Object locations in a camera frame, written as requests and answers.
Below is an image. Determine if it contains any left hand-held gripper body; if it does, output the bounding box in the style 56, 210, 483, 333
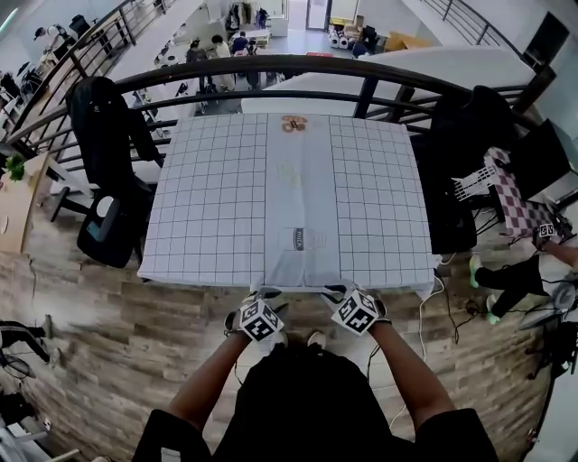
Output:
223, 295, 291, 343

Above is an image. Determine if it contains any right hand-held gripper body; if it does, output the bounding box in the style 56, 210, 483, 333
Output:
331, 290, 392, 337

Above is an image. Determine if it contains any person's left forearm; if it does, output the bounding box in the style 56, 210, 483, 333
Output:
167, 331, 254, 430

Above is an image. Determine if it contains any person's right forearm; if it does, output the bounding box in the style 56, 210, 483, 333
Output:
368, 322, 455, 430

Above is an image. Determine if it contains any table with grid tablecloth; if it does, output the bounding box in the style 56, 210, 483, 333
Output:
136, 112, 442, 299

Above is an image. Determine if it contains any black mesh office chair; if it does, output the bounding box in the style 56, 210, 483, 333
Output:
424, 85, 529, 256

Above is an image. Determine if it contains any person in dark shirt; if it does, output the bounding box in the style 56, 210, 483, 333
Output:
133, 345, 498, 462

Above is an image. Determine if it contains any black metal railing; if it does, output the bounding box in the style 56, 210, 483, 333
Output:
0, 0, 559, 163

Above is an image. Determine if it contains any purple checkered cloth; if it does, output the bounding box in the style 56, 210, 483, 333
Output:
485, 146, 562, 240

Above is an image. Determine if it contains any black jacket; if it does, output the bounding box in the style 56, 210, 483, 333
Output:
66, 76, 164, 186

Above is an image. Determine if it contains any black monitor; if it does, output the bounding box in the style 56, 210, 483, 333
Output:
508, 119, 573, 199

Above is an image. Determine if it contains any light wooden desk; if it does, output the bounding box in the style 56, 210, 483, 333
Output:
0, 152, 51, 254

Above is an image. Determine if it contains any green potted plant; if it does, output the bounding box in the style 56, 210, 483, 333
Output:
4, 153, 28, 182

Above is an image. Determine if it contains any white cable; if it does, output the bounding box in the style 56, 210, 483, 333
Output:
387, 252, 458, 430

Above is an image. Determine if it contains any white wire basket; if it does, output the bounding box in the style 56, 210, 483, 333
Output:
452, 164, 498, 203

